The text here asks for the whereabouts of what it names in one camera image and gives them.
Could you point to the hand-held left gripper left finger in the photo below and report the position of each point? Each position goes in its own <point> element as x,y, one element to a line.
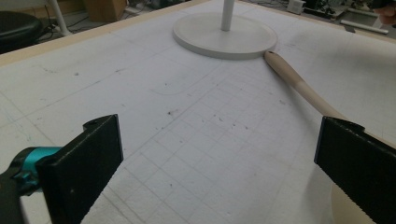
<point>81,168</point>

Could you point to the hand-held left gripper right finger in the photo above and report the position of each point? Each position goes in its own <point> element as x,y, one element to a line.
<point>358,161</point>

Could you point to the wooden slotted spoon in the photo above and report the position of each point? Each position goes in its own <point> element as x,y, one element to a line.
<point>299,82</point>

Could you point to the white utensil rack stand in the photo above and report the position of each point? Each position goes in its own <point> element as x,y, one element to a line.
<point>218,40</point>

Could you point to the white foam mat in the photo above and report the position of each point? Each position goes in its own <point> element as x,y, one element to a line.
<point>186,140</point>

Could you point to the black round stool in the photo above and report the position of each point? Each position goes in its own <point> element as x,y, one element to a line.
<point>17,29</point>

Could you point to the plain brown box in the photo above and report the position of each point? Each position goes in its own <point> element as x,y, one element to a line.
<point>104,9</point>

